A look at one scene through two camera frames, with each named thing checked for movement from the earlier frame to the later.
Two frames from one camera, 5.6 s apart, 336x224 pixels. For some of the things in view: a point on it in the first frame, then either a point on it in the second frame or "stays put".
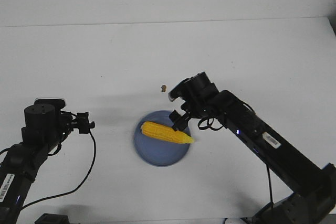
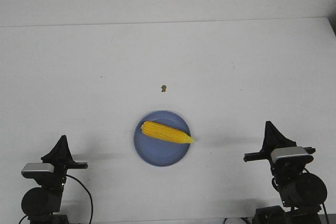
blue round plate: [155, 151] stays put
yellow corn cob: [167, 132] stays put
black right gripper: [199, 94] to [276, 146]
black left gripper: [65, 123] to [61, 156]
